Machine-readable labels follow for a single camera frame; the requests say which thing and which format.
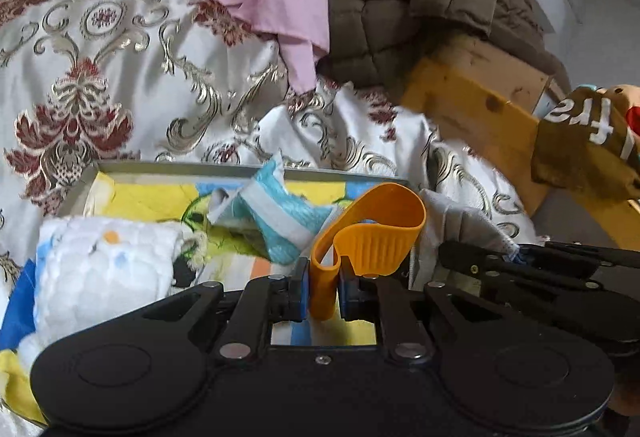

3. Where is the grey glove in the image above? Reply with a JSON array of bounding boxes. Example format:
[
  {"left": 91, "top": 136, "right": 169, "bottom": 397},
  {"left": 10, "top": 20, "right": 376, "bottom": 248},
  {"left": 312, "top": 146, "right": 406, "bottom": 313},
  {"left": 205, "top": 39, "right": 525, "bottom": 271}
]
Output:
[{"left": 409, "top": 189, "right": 518, "bottom": 291}]

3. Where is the white blue patterned cloth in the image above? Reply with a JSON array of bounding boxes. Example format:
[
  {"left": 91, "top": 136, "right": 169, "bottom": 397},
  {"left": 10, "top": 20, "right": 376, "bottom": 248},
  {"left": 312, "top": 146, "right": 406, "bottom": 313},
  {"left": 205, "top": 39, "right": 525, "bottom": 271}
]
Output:
[{"left": 207, "top": 153, "right": 342, "bottom": 266}]

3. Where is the orange silicone cup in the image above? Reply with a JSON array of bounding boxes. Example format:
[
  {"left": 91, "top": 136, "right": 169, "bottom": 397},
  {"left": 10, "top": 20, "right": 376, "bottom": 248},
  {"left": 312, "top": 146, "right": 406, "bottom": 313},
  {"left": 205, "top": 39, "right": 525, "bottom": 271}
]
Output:
[{"left": 309, "top": 182, "right": 427, "bottom": 321}]

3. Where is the white baby hat blue print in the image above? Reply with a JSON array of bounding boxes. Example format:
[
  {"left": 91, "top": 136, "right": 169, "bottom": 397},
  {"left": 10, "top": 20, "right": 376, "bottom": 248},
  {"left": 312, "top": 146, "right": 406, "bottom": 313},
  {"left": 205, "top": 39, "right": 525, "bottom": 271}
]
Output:
[{"left": 17, "top": 216, "right": 207, "bottom": 371}]

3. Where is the striped colourful towel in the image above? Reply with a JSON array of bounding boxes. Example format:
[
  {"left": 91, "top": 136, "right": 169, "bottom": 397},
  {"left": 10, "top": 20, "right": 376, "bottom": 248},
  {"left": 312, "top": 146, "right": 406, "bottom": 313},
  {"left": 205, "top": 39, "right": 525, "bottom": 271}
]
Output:
[{"left": 196, "top": 228, "right": 376, "bottom": 346}]

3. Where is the metal tray with frog painting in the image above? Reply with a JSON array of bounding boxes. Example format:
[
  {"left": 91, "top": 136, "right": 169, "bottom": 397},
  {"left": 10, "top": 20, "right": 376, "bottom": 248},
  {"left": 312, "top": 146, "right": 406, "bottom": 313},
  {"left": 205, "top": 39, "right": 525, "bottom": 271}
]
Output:
[{"left": 1, "top": 171, "right": 378, "bottom": 436}]

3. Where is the colourful clothes pile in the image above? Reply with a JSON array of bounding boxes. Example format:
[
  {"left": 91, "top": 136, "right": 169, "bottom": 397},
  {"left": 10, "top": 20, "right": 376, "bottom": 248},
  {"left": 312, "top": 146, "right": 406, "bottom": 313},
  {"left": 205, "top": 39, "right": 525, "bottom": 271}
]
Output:
[{"left": 530, "top": 84, "right": 639, "bottom": 201}]

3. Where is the floral satin bedspread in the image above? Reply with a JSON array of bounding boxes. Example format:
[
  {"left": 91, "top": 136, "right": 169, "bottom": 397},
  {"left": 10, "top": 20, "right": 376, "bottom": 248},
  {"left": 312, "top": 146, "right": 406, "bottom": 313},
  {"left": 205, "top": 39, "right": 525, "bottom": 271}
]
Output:
[{"left": 0, "top": 0, "right": 539, "bottom": 437}]

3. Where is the wooden bed frame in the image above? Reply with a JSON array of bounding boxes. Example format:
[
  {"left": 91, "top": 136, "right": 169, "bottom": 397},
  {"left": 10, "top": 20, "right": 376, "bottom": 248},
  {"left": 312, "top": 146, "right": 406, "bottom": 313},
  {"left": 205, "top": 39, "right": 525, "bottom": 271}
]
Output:
[{"left": 401, "top": 30, "right": 639, "bottom": 249}]

